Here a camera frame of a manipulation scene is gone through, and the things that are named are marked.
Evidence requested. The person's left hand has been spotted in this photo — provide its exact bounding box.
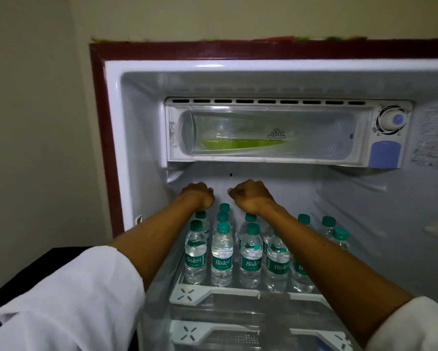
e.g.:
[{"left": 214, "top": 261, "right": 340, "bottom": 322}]
[{"left": 178, "top": 182, "right": 215, "bottom": 211}]

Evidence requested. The dark maroon refrigerator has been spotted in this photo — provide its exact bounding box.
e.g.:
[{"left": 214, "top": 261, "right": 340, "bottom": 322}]
[{"left": 89, "top": 39, "right": 438, "bottom": 351}]

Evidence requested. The glass shelf white trim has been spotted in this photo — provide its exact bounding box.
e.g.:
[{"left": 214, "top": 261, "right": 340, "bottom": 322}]
[
  {"left": 169, "top": 283, "right": 333, "bottom": 308},
  {"left": 169, "top": 319, "right": 353, "bottom": 351}
]

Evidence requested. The person's right hand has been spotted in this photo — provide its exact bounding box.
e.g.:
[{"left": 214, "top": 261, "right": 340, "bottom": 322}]
[{"left": 228, "top": 179, "right": 278, "bottom": 216}]

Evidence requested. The lavender push button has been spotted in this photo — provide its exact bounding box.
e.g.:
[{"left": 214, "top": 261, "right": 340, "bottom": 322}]
[{"left": 368, "top": 140, "right": 402, "bottom": 169}]

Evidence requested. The person's right forearm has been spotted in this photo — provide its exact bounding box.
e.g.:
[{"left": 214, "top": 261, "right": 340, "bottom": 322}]
[{"left": 264, "top": 204, "right": 414, "bottom": 348}]

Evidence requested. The row of bottles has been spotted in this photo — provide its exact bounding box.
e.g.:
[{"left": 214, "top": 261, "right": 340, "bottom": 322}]
[{"left": 184, "top": 202, "right": 351, "bottom": 293}]

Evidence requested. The white thermostat dial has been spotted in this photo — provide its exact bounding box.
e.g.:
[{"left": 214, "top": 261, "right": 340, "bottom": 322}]
[{"left": 372, "top": 105, "right": 410, "bottom": 135}]

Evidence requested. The white instruction sticker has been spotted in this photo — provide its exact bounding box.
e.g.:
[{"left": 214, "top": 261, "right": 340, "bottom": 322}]
[{"left": 411, "top": 102, "right": 438, "bottom": 169}]

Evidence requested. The white freezer compartment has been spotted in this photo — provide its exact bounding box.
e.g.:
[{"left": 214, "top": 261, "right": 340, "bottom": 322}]
[{"left": 165, "top": 97, "right": 414, "bottom": 169}]

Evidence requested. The green tray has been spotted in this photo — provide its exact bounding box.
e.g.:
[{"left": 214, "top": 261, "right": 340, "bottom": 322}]
[{"left": 200, "top": 138, "right": 289, "bottom": 150}]

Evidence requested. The person's left forearm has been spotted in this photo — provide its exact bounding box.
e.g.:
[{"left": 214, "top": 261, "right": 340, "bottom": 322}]
[{"left": 109, "top": 193, "right": 205, "bottom": 291}]

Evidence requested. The person's white shirt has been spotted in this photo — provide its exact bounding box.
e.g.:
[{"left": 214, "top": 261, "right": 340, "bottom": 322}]
[{"left": 0, "top": 246, "right": 438, "bottom": 351}]

